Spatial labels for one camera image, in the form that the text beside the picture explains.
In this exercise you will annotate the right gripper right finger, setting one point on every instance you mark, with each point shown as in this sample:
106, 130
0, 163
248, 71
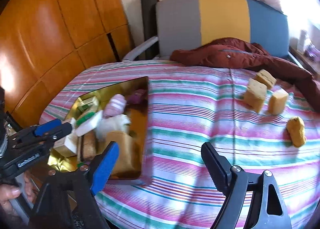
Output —
267, 208

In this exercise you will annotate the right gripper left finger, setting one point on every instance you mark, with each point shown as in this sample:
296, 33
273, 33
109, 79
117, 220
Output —
52, 208

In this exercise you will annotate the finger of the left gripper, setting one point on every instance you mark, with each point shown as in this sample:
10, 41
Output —
40, 130
57, 131

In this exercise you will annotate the white soap bar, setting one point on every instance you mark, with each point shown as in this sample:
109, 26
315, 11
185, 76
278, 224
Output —
90, 124

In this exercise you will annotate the small green white box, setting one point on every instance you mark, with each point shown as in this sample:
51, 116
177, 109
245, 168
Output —
87, 103

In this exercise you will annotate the pink white striped sock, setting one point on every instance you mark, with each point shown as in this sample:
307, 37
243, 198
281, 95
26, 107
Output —
115, 106

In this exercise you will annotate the large tan sponge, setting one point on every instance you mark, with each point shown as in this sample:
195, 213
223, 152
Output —
128, 164

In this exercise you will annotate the purple snack packet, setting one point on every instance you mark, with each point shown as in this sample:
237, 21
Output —
137, 97

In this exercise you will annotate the cracker pack green edge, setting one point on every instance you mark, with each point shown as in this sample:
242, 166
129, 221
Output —
86, 148

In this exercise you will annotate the person's left hand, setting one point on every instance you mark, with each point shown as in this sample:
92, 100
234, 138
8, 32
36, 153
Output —
9, 192

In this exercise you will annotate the gold maroon gift box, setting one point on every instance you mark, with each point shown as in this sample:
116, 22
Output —
63, 156

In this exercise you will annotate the yellow rolled sock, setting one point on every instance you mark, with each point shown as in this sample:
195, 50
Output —
296, 128

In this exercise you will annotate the striped bed sheet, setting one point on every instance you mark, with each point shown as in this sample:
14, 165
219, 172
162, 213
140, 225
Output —
188, 107

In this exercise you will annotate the wedge yellow sponge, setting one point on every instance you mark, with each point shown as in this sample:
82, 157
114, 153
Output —
277, 102

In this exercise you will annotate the orange wooden wardrobe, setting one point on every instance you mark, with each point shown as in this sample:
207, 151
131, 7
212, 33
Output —
46, 43

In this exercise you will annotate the left yellow sponge block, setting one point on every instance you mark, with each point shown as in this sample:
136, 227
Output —
255, 95

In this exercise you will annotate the yellow sponge block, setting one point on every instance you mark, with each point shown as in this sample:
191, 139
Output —
255, 95
266, 78

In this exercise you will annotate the far yellow sponge block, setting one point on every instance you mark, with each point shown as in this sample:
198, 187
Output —
266, 78

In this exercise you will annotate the wooden side desk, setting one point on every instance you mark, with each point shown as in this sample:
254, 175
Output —
307, 63

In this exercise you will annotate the grey yellow blue headboard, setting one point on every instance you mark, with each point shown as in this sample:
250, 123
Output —
189, 24

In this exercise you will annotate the maroon jacket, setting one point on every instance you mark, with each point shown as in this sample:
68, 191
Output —
235, 53

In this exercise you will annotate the purple box on desk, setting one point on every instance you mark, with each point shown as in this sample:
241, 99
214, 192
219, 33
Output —
312, 53

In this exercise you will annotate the white boxes on desk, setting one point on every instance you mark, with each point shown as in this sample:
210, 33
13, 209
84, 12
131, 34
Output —
303, 42

